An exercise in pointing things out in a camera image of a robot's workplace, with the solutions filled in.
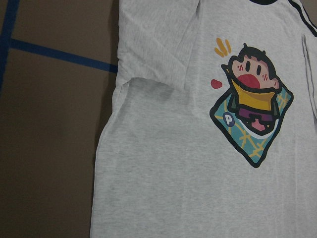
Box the grey cartoon print t-shirt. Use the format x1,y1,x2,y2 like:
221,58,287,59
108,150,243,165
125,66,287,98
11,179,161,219
90,0,317,238

